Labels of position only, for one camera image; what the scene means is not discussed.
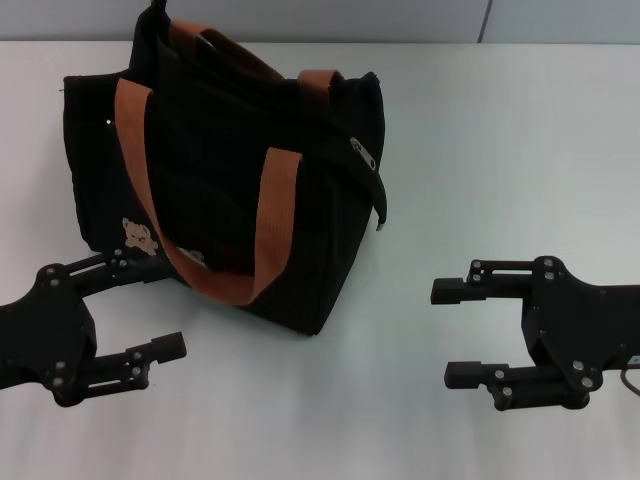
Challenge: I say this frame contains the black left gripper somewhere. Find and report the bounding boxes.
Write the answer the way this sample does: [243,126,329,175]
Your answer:
[0,249,189,407]

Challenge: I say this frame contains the black food bag brown straps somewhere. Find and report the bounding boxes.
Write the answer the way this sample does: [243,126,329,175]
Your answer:
[60,0,390,339]

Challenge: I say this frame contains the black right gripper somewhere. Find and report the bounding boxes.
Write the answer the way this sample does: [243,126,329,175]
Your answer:
[430,255,640,413]

